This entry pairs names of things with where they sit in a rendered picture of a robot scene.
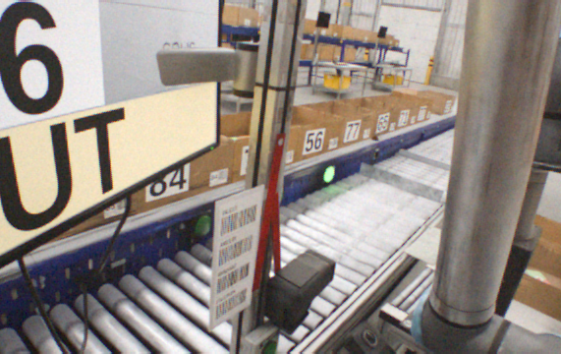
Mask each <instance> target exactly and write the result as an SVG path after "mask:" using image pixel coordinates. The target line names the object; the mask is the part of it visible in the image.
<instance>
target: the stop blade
mask: <svg viewBox="0 0 561 354"><path fill-rule="evenodd" d="M360 175H363V176H365V177H368V178H371V179H374V180H377V181H379V182H382V183H386V184H389V186H392V187H395V188H398V189H400V190H403V191H406V192H409V193H412V194H415V195H418V196H420V197H423V198H426V199H429V200H432V201H435V202H438V203H441V200H442V197H443V193H444V191H442V190H439V189H436V188H433V186H430V185H427V184H425V183H422V182H419V181H416V180H413V179H410V178H407V177H404V176H401V175H398V174H395V173H392V172H389V171H386V170H382V169H379V168H376V166H373V165H369V164H366V163H363V162H362V166H361V172H360Z"/></svg>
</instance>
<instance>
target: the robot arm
mask: <svg viewBox="0 0 561 354"><path fill-rule="evenodd" d="M466 13H467V15H466V22H465V36H464V43H463V49H464V50H463V57H462V64H461V78H460V85H459V92H458V97H459V99H458V106H457V113H456V120H455V127H454V143H453V149H452V156H451V164H450V171H449V178H448V185H447V193H446V200H445V208H444V215H443V222H442V229H441V236H440V238H439V244H438V251H437V258H436V266H435V273H434V279H432V286H431V287H430V288H428V289H426V290H425V291H424V292H423V293H422V295H421V297H420V299H419V301H418V303H417V305H416V308H415V311H414V313H413V318H412V320H411V333H412V337H413V339H414V342H417V343H419V344H420V345H422V346H423V347H424V348H425V349H426V350H427V351H429V352H430V351H431V352H434V353H435V354H561V335H560V334H557V333H554V332H550V333H548V332H539V333H536V332H531V331H530V330H528V329H526V328H524V327H523V326H519V325H517V324H514V323H512V322H511V321H508V320H505V319H503V318H501V317H500V316H498V315H496V314H494V310H495V305H496V303H495V302H496V298H497V295H498V291H499V287H500V284H501V280H502V276H503V272H504V269H505V265H506V262H507V258H508V256H509V253H510V250H511V247H512V243H513V240H514V236H515V232H516V228H517V225H518V220H519V215H520V209H521V205H522V201H523V198H524V194H525V190H526V188H527V184H528V180H529V176H530V173H531V169H532V161H533V160H537V161H544V162H552V163H561V0H468V3H467V9H466ZM343 345H344V347H345V348H346V349H347V350H348V352H349V353H350V354H397V353H396V352H395V351H394V350H393V348H392V347H391V346H389V345H388V343H387V342H386V340H385V339H384V337H383V336H382V335H381V334H380V333H379V332H378V330H377V329H376V328H375V327H374V326H373V324H371V323H370V322H363V323H361V324H360V325H357V326H356V327H355V328H354V329H353V330H352V331H351V332H350V333H349V334H348V335H347V336H346V337H345V339H344V342H343Z"/></svg>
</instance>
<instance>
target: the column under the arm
mask: <svg viewBox="0 0 561 354"><path fill-rule="evenodd" d="M541 233H542V228H541V227H539V226H537V225H535V224H534V225H533V228H532V231H531V234H530V235H528V236H519V237H515V236H514V240H513V243H512V247H511V250H510V253H509V256H508V258H507V262H506V265H505V269H504V272H503V276H502V280H501V284H500V287H499V291H498V295H497V298H496V302H495V303H496V305H495V310H494V314H496V315H498V316H500V317H501V318H503V319H504V318H505V316H506V313H507V311H508V309H509V307H510V304H511V302H512V300H513V298H514V295H515V293H516V291H517V289H518V286H519V284H520V282H521V279H522V277H523V275H524V273H525V270H526V268H527V266H528V264H529V261H530V259H531V257H532V255H533V251H534V249H535V247H536V244H537V242H538V240H539V238H540V235H541ZM415 308H416V307H414V308H413V309H412V310H411V312H410V313H409V314H408V315H406V316H405V318H404V319H403V320H402V321H401V322H400V323H399V328H402V329H404V330H406V331H407V332H409V333H410V334H412V333H411V320H412V318H413V313H414V311H415Z"/></svg>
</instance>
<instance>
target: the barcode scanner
mask: <svg viewBox="0 0 561 354"><path fill-rule="evenodd" d="M335 270H336V262H335V261H334V260H332V259H329V258H327V257H325V256H323V255H322V254H320V253H318V252H316V251H314V250H311V249H307V250H306V251H305V252H304V253H301V254H299V255H298V256H297V257H295V258H292V259H291V260H290V261H289V262H287V263H286V265H285V266H284V267H282V268H280V269H279V270H278V271H276V272H275V274H274V275H273V276H271V277H270V279H269V281H268V290H267V294H268V299H269V300H270V301H271V302H272V303H273V304H274V305H276V306H278V307H279V308H282V309H283V310H285V311H286V313H285V319H284V320H285V321H286V322H287V323H286V324H285V325H284V326H283V327H281V326H279V325H278V324H276V323H274V322H273V321H271V323H272V324H273V325H275V326H276V327H278V328H279V329H280V330H283V331H284V332H286V333H287V334H289V335H293V334H294V332H295V331H296V330H297V329H298V327H299V326H300V325H301V324H302V323H303V322H304V321H305V320H306V319H307V317H308V316H309V311H308V310H307V306H308V305H309V304H310V303H311V301H312V300H313V299H314V298H315V297H316V296H317V295H319V294H320V293H321V292H322V291H323V290H324V289H325V288H326V287H327V286H328V284H329V283H330V282H331V281H332V280H333V278H334V276H335Z"/></svg>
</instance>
